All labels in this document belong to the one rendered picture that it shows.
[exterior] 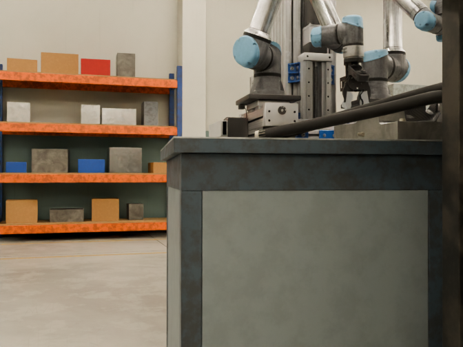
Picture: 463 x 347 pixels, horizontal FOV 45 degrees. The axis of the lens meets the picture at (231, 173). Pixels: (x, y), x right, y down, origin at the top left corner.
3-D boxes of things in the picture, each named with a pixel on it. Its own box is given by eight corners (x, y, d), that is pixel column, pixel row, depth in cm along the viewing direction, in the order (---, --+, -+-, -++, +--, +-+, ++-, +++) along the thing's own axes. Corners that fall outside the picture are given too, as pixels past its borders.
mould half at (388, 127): (333, 151, 203) (333, 113, 203) (400, 151, 207) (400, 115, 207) (397, 142, 153) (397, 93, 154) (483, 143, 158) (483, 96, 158)
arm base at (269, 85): (245, 100, 241) (245, 77, 241) (278, 100, 245) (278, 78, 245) (255, 95, 226) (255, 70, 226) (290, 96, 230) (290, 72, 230)
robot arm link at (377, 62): (354, 80, 248) (354, 49, 248) (373, 83, 256) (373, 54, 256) (377, 76, 238) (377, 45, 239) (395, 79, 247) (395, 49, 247)
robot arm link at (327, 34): (320, 51, 217) (347, 48, 211) (309, 45, 207) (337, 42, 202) (320, 32, 217) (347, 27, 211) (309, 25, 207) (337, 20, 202)
